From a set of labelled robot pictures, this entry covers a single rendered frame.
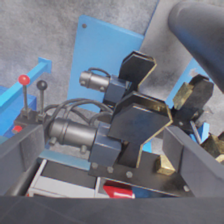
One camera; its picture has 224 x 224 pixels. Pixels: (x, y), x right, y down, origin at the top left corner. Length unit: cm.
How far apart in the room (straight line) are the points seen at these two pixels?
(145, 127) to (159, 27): 87
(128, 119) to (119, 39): 89
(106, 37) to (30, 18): 67
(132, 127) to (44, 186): 37
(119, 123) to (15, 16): 139
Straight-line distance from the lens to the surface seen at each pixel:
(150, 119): 54
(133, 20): 142
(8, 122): 172
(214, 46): 57
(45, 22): 159
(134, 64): 94
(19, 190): 69
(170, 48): 134
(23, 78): 58
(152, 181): 77
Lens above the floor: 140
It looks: 51 degrees down
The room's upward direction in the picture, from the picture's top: 170 degrees counter-clockwise
